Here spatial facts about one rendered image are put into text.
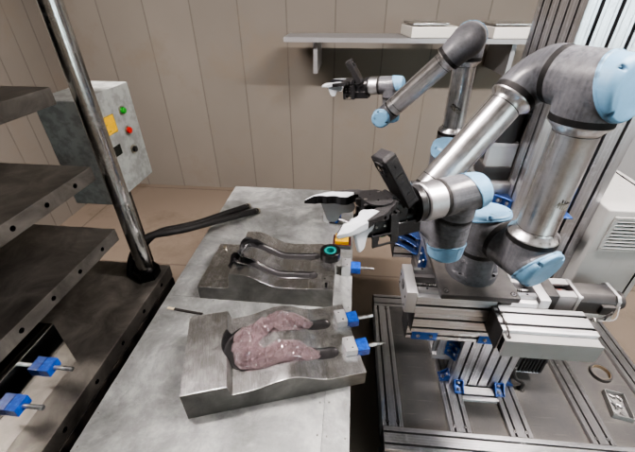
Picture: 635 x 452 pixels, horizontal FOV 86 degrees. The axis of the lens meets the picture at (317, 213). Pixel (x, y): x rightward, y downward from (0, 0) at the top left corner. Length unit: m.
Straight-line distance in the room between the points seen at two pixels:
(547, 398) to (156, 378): 1.66
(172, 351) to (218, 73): 2.64
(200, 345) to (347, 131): 2.63
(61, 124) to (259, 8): 2.14
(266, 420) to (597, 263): 1.14
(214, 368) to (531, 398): 1.47
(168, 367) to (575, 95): 1.24
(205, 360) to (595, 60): 1.11
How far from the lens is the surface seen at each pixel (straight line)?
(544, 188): 0.89
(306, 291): 1.25
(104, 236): 1.44
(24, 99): 1.24
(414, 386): 1.87
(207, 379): 1.05
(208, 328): 1.15
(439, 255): 0.77
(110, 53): 3.86
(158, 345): 1.31
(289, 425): 1.08
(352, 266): 1.41
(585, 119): 0.83
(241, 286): 1.30
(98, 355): 1.39
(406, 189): 0.61
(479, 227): 1.03
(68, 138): 1.51
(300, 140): 3.44
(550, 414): 2.03
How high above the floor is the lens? 1.77
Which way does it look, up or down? 33 degrees down
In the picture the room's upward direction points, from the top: straight up
